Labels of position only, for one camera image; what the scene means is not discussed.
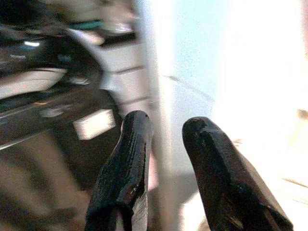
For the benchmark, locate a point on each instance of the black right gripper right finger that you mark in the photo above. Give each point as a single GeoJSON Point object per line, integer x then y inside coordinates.
{"type": "Point", "coordinates": [226, 183]}

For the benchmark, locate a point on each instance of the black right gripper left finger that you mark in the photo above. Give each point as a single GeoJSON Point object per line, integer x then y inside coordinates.
{"type": "Point", "coordinates": [125, 168]}

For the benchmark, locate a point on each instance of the white front-load washing machine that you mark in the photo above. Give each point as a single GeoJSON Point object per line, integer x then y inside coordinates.
{"type": "Point", "coordinates": [134, 79]}

